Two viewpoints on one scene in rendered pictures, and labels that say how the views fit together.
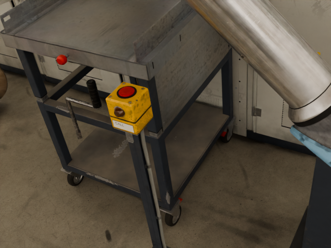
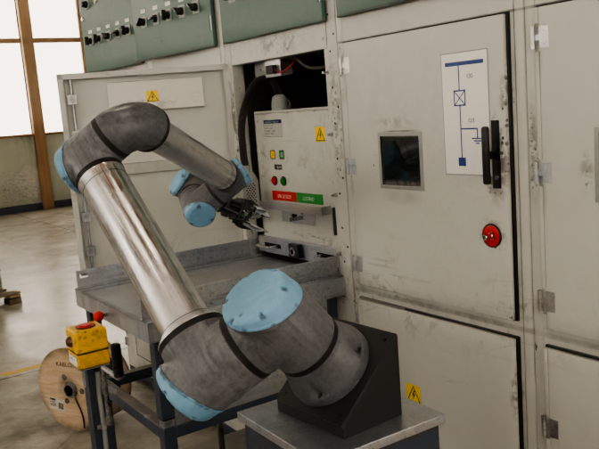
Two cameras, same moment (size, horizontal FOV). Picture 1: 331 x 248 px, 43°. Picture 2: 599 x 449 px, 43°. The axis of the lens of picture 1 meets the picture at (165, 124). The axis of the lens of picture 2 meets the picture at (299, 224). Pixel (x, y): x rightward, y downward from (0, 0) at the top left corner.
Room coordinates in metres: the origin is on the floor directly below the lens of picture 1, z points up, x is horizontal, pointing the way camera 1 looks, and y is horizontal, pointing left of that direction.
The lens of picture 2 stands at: (-0.66, -1.08, 1.40)
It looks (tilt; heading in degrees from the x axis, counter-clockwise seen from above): 9 degrees down; 21
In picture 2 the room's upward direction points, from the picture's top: 4 degrees counter-clockwise
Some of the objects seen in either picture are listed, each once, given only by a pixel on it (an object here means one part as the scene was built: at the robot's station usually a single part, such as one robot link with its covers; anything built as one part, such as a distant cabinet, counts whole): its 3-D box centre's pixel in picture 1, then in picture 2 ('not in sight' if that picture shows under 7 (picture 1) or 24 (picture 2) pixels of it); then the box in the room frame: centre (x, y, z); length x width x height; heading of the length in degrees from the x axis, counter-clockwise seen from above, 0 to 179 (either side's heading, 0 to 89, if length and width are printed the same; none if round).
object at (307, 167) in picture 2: not in sight; (294, 179); (1.82, -0.14, 1.15); 0.48 x 0.01 x 0.48; 54
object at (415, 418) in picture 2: not in sight; (338, 417); (0.79, -0.59, 0.74); 0.32 x 0.32 x 0.02; 53
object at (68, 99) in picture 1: (85, 111); (112, 385); (1.21, 0.28, 0.60); 0.17 x 0.03 x 0.30; 54
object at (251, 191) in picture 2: not in sight; (249, 195); (1.88, 0.07, 1.09); 0.08 x 0.05 x 0.17; 144
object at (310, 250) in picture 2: not in sight; (303, 248); (1.83, -0.15, 0.89); 0.54 x 0.05 x 0.06; 54
